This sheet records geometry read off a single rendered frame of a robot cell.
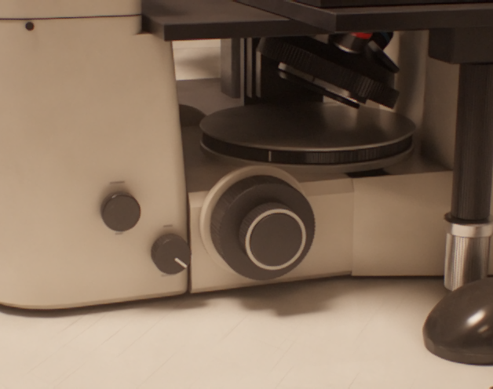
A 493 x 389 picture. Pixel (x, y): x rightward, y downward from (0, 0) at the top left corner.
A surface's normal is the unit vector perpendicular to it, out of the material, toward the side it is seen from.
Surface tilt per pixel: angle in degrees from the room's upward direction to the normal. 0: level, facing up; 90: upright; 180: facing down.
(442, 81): 90
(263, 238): 90
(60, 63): 90
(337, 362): 0
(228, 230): 90
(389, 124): 0
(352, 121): 0
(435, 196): 48
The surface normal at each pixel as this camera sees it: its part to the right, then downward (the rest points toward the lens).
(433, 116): -0.95, 0.09
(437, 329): -0.79, -0.44
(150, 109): 0.31, 0.27
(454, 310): -0.61, -0.66
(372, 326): 0.00, -0.96
